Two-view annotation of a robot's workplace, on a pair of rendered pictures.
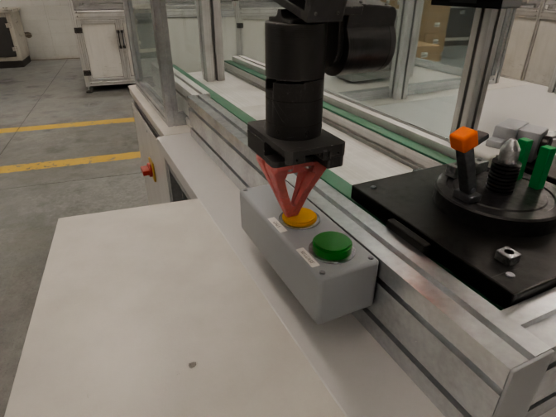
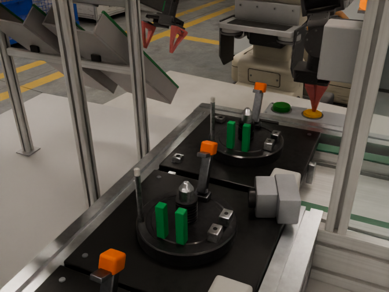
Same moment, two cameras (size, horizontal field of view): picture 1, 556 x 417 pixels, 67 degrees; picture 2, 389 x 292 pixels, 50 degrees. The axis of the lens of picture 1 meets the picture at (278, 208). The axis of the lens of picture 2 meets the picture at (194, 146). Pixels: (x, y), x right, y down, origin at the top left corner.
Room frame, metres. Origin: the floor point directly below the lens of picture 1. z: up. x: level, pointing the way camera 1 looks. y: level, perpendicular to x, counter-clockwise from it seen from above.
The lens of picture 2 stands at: (0.90, -0.77, 1.36)
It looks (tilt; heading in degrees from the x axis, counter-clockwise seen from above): 30 degrees down; 140
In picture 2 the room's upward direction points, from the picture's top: 1 degrees counter-clockwise
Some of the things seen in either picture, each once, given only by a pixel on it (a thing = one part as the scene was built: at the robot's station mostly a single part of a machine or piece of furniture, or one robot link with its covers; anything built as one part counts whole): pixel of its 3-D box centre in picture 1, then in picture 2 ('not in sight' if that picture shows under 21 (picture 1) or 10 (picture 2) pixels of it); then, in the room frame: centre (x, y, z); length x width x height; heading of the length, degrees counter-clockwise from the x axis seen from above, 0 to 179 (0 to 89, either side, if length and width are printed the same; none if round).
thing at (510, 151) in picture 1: (510, 150); (246, 114); (0.43, -0.26, 1.04); 0.02 x 0.02 x 0.03
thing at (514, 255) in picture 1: (507, 256); (220, 119); (0.32, -0.22, 0.97); 0.02 x 0.02 x 0.01; 26
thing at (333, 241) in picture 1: (332, 248); (281, 108); (0.35, -0.06, 0.96); 0.04 x 0.04 x 0.02
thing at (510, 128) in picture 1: (520, 142); (271, 193); (0.58, -0.36, 0.99); 0.08 x 0.07 x 0.04; 137
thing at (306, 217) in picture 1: (299, 222); (312, 116); (0.42, -0.02, 0.96); 0.04 x 0.04 x 0.02
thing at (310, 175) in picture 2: not in sight; (311, 172); (0.55, -0.20, 0.95); 0.01 x 0.01 x 0.04; 26
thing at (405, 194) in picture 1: (492, 212); (245, 151); (0.43, -0.26, 0.96); 0.24 x 0.24 x 0.02; 26
